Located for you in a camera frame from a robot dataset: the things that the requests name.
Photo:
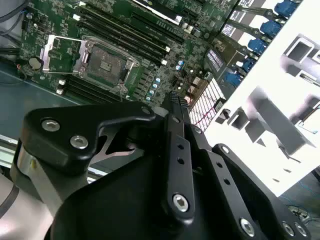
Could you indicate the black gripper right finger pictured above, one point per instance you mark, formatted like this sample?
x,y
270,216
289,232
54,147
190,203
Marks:
x,y
232,195

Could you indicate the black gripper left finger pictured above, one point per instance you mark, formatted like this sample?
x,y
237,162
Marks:
x,y
55,147

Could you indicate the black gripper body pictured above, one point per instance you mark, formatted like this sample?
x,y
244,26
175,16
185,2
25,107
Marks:
x,y
120,205

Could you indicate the metal socket cover frame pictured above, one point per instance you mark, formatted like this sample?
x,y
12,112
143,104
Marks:
x,y
47,56

